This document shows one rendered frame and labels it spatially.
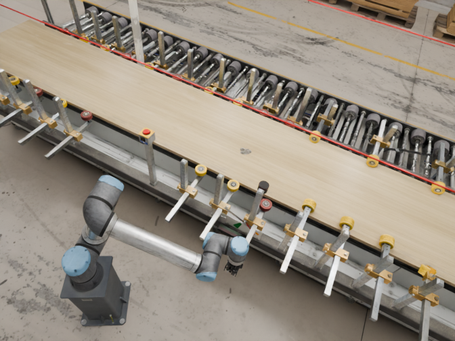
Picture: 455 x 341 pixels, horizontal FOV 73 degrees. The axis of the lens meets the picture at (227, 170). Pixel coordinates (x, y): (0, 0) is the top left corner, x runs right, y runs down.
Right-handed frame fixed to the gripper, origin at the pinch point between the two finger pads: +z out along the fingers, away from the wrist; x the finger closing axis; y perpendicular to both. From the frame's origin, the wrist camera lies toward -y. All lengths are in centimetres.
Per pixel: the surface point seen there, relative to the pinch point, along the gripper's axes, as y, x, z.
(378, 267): -31, 70, -20
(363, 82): -380, 39, 83
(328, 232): -53, 44, 2
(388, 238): -56, 74, -15
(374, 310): -11, 74, -13
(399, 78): -427, 87, 83
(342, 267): -45, 63, 21
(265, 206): -42.8, 0.3, -8.1
